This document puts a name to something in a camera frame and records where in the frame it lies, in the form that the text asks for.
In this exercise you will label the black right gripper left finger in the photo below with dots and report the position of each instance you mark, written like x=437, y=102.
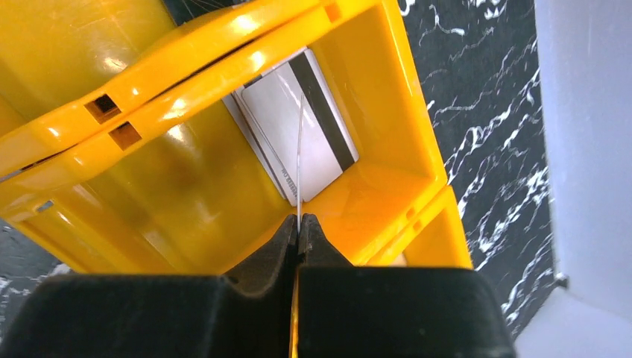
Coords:
x=244, y=312

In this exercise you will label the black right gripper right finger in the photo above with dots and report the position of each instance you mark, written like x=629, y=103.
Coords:
x=384, y=311

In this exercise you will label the thin white card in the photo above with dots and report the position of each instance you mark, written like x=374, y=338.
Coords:
x=298, y=163

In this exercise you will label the silver credit card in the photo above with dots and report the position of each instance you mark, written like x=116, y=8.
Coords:
x=266, y=110

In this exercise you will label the yellow three-compartment plastic bin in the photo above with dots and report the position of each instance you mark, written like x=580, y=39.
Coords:
x=149, y=173

